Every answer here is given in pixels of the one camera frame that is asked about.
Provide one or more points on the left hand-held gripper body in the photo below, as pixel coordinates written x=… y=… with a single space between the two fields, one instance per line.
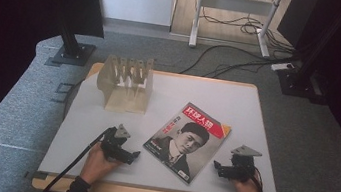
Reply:
x=115 y=142

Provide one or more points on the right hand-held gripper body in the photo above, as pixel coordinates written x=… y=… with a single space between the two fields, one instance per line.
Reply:
x=243 y=165

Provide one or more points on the person's left hand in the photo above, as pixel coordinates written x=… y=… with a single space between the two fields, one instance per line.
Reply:
x=98 y=166

